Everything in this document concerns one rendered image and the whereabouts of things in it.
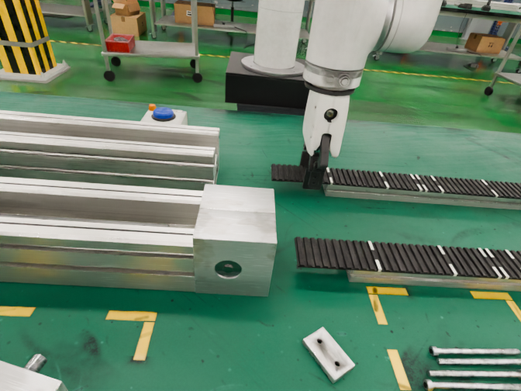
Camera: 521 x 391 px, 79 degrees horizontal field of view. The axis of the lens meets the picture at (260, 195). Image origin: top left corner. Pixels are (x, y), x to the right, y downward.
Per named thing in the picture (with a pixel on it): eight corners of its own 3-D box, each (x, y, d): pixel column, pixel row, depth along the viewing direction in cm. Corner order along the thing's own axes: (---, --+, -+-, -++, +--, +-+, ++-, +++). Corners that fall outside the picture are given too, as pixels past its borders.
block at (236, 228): (266, 228, 50) (273, 178, 44) (267, 297, 40) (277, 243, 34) (208, 225, 49) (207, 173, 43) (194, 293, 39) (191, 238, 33)
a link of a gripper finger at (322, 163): (333, 154, 45) (323, 176, 50) (329, 114, 49) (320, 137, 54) (325, 154, 45) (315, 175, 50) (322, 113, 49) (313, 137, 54)
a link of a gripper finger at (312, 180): (331, 164, 50) (322, 198, 54) (328, 154, 52) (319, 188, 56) (311, 163, 49) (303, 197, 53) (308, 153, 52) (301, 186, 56)
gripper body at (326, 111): (365, 91, 43) (344, 162, 50) (348, 70, 51) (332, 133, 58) (310, 87, 43) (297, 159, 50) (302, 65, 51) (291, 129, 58)
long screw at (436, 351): (431, 358, 35) (435, 353, 35) (426, 348, 36) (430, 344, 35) (518, 358, 36) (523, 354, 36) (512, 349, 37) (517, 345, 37)
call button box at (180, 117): (188, 136, 71) (187, 108, 68) (180, 158, 64) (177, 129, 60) (152, 133, 71) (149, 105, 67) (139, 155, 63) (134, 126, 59)
